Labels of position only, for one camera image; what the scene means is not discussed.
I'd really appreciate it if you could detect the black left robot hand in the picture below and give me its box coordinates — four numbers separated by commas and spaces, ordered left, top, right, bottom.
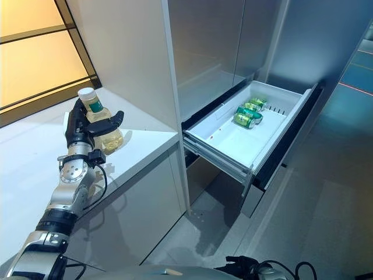
63, 97, 125, 151

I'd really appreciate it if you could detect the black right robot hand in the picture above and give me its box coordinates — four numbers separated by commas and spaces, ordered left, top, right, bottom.
224, 255, 261, 277

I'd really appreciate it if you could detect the clear yellow drink bottle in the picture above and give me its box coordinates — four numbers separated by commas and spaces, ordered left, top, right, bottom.
77, 87, 124, 156

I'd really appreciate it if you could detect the fridge drawer with white bin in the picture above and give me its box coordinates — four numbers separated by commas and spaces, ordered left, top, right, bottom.
182, 80, 326, 194

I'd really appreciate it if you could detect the grey robot torso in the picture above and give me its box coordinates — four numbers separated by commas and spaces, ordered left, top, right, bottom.
81, 264, 234, 280

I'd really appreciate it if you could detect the white tall cabinet panel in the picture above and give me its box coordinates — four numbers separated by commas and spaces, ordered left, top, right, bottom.
65, 0, 192, 214

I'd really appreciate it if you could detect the green drink can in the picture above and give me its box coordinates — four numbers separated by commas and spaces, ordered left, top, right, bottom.
248, 97, 268, 112
235, 106, 264, 121
233, 113, 258, 130

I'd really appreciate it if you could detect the white refrigerator cabinet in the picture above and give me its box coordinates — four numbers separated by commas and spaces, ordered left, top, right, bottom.
167, 0, 298, 216

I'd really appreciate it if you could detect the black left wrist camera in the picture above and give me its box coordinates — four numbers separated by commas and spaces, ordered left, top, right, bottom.
88, 149, 107, 169

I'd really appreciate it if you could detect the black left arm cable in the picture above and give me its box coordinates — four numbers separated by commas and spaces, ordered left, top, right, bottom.
74, 163, 109, 218

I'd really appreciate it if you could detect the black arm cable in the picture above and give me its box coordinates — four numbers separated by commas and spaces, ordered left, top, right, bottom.
74, 163, 109, 218
269, 260, 314, 280

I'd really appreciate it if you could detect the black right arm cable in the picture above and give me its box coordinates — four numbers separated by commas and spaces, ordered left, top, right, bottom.
269, 260, 314, 280

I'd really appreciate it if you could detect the black window frame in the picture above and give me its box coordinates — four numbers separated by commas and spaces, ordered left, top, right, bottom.
0, 0, 103, 129

